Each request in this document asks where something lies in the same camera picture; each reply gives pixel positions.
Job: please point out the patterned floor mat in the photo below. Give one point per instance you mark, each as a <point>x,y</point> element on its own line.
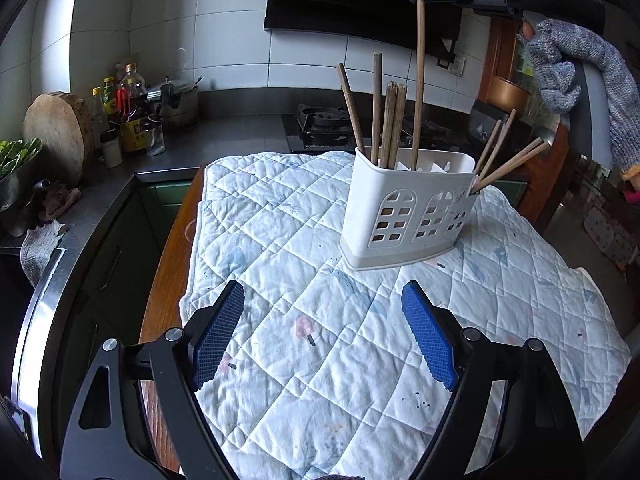
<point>607,235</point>

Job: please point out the person's right hand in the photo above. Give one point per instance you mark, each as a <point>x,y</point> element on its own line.
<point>555,45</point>

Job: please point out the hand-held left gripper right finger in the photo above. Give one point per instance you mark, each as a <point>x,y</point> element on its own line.
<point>430,335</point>

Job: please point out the black wall switch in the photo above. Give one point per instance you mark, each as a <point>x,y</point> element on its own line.
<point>443,61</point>

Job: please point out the green leafy vegetables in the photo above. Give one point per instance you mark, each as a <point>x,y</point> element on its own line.
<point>17,152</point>

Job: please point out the steel pot with lid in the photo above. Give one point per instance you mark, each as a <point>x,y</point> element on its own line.
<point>177,110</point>

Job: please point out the white rag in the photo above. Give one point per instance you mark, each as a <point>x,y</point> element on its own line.
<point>37,255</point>

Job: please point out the black range hood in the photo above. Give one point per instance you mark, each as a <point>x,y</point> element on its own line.
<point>350,0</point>

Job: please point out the white wall socket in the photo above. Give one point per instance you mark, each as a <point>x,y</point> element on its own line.
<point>458,66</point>

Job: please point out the steel sink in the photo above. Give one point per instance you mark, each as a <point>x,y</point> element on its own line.
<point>45,300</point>

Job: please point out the small glass cup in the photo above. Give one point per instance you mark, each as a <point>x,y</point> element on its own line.
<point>156,140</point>

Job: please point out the white plastic utensil holder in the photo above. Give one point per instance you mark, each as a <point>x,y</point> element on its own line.
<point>365,185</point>

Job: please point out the wooden glass-door cabinet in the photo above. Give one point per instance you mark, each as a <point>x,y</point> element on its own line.
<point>492,60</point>

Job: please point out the white quilted blanket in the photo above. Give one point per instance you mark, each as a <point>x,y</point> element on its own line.
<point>325,385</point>

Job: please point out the green base cabinet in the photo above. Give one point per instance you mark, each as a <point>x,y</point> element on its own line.
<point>512,192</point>
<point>115,270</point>

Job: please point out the metal bowl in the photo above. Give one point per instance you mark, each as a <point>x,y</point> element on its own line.
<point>15,190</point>

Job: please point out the black gas stove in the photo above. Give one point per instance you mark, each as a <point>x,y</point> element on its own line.
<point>320,125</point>

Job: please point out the clear glass bottle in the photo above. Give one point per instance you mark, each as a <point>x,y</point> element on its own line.
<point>99,115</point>

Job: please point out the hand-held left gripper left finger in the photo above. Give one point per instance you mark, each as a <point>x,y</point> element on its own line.
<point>220,335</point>

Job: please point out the brown crumpled cloth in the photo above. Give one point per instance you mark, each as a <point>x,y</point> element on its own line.
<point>57,200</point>

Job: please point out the round wooden cutting board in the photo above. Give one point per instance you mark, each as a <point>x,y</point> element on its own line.
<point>55,135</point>

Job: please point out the black rice cooker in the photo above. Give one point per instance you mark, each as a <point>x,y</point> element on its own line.
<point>525,127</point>

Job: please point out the large oil bottle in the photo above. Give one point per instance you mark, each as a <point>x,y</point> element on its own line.
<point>132,130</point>

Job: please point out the white lidded jar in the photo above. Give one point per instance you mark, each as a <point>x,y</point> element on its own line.
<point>111,150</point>

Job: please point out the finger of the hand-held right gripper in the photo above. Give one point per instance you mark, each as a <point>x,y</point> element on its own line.
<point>490,2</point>

